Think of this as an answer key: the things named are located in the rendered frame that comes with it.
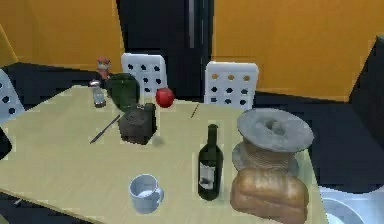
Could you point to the red apple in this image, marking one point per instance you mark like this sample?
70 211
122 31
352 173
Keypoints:
164 97

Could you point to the white perforated chair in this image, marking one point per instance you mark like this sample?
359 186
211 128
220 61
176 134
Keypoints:
144 74
7 100
230 86

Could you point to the dark grey box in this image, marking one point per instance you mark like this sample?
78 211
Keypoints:
137 124

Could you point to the dark green wine bottle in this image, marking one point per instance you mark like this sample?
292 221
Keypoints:
210 166

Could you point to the dark green round bowl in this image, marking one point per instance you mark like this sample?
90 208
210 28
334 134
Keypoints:
124 90

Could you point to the dark grey knife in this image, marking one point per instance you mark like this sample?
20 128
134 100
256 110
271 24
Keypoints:
104 130

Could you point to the white mug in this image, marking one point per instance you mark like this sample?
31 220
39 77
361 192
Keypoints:
145 193

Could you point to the glass salt shaker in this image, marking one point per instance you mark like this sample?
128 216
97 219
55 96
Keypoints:
98 95

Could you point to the red pepper shaker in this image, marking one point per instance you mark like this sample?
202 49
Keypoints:
104 67

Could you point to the brown bread loaf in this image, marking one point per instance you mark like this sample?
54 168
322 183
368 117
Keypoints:
270 195

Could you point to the pale wooden table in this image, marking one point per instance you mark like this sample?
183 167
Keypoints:
66 173

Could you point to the white round chair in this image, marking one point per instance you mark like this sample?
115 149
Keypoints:
346 206

